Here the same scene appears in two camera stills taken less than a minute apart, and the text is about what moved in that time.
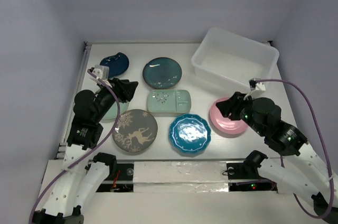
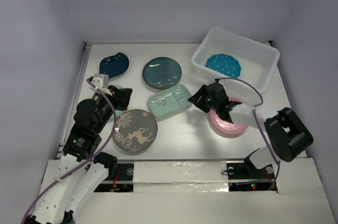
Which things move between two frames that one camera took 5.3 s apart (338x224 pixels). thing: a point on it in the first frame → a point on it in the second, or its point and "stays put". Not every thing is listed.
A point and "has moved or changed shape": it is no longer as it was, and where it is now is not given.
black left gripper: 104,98 → 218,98
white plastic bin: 228,59 stays put
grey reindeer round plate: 134,130 stays put
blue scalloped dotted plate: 189,133 → 225,64
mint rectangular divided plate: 169,101 has moved or changed shape
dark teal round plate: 162,73 stays put
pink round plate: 224,123 stays put
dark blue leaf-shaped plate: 118,64 stays put
